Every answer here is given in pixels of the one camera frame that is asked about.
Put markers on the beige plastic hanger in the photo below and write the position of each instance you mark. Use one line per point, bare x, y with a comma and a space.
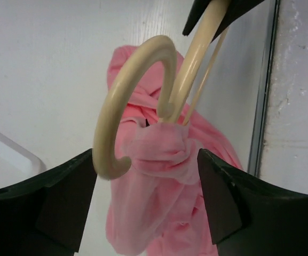
177, 84

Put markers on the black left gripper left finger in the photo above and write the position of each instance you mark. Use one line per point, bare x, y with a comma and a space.
46, 214

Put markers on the pink t shirt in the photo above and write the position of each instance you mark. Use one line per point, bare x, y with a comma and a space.
158, 207

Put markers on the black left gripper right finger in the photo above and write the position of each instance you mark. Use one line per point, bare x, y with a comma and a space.
248, 216

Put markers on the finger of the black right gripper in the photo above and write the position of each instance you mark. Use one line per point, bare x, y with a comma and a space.
235, 10
197, 10

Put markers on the white metal clothes rack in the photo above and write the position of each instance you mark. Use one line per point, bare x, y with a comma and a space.
16, 163

